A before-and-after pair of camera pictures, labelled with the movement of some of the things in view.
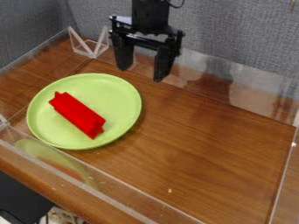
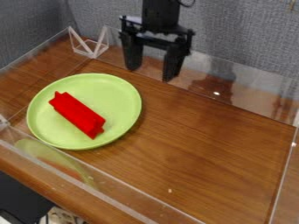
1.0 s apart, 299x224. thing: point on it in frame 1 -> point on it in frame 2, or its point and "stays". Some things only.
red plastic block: (78, 115) stays
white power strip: (59, 216) stays
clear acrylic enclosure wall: (123, 150) stays
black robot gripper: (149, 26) -> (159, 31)
